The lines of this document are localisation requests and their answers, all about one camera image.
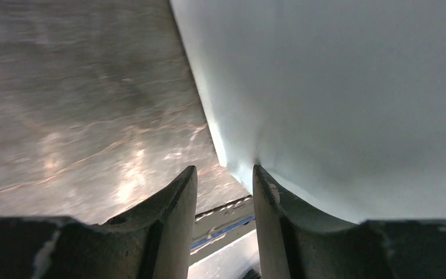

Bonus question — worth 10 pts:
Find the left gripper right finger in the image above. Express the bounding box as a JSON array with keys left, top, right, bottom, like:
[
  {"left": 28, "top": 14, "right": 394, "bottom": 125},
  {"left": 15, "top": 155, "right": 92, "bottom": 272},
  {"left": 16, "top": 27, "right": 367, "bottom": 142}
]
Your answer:
[{"left": 253, "top": 165, "right": 446, "bottom": 278}]

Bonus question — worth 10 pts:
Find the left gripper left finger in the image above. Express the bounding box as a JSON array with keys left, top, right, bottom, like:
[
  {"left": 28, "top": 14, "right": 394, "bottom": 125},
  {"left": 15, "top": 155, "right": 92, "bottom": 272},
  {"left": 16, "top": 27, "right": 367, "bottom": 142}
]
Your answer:
[{"left": 0, "top": 166, "right": 197, "bottom": 278}]

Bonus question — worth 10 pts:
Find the light blue paper bag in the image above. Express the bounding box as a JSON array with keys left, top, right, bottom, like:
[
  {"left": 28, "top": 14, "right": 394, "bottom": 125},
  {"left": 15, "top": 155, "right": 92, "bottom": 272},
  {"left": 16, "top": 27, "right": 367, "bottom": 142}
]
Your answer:
[{"left": 171, "top": 1, "right": 446, "bottom": 223}]

